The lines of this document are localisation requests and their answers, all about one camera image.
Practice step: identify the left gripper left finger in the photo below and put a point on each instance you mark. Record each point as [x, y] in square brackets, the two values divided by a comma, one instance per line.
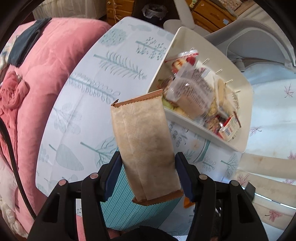
[57, 218]

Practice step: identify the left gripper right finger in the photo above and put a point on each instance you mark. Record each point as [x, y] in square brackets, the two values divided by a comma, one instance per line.
[238, 217]

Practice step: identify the white red small sachet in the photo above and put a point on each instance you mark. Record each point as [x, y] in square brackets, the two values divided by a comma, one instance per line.
[230, 128]

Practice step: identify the nut cluster packet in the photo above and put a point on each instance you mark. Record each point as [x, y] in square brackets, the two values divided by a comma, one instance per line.
[214, 124]

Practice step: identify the large yellow cracker bag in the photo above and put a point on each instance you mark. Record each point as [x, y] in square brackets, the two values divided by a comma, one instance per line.
[226, 99]

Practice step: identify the brown paper cracker pack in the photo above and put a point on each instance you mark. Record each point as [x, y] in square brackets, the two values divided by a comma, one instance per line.
[142, 134]

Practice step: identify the clear pastry packet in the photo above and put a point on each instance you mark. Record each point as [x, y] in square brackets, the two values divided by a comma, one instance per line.
[190, 91]

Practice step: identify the red apple snack packet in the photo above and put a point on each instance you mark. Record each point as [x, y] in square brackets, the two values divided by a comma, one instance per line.
[174, 63]

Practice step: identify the green candy packet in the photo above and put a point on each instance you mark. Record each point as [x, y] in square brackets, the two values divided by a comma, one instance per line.
[169, 104]

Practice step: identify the white orange snack bar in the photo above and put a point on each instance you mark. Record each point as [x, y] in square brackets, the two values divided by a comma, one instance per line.
[187, 203]

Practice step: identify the floral curtain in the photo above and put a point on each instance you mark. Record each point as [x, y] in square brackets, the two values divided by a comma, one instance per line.
[269, 160]

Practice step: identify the white plastic storage bin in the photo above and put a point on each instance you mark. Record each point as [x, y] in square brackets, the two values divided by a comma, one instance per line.
[213, 64]

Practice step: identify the pink quilt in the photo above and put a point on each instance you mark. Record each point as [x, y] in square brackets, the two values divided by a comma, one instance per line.
[30, 91]

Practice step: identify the grey office chair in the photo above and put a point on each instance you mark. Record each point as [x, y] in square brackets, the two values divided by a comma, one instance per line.
[253, 37]

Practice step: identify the dark blue folded cloth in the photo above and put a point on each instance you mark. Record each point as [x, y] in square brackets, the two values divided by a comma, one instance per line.
[25, 41]

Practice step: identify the wooden desk with drawers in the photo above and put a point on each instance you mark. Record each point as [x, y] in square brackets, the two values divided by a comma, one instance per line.
[209, 16]

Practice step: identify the trash bin with bag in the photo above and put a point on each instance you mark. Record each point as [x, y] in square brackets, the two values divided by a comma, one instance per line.
[154, 10]

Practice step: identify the white lace covered furniture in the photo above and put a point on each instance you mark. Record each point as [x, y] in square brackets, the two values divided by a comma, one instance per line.
[90, 9]

